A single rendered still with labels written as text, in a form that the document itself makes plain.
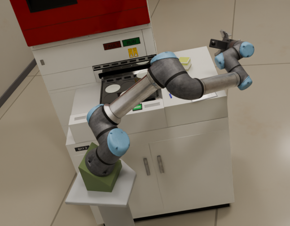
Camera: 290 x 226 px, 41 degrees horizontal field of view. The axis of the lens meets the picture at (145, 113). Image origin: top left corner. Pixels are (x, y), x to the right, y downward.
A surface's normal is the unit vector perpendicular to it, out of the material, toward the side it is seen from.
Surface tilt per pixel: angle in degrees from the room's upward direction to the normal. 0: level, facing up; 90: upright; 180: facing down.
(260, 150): 0
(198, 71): 0
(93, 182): 90
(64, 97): 90
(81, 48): 90
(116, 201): 0
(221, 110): 90
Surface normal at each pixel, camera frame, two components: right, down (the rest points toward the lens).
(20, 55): 0.96, -0.02
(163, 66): -0.46, -0.11
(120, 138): 0.58, -0.47
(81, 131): 0.05, 0.58
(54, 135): -0.18, -0.80
